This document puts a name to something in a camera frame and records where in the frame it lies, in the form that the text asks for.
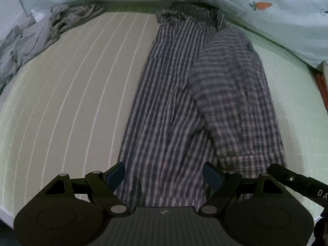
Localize grey patterned garment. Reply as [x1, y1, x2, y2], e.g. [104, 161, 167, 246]
[50, 3, 104, 32]

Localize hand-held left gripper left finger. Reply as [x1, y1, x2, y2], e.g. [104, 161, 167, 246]
[44, 162, 129, 217]

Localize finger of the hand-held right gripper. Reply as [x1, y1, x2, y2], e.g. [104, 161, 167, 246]
[267, 163, 310, 198]

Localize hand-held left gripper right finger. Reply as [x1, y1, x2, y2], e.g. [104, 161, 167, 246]
[198, 162, 285, 217]

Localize light grey garment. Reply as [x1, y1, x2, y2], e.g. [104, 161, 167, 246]
[0, 11, 60, 88]

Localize plaid button shirt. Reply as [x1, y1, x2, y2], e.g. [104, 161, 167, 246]
[114, 2, 287, 208]

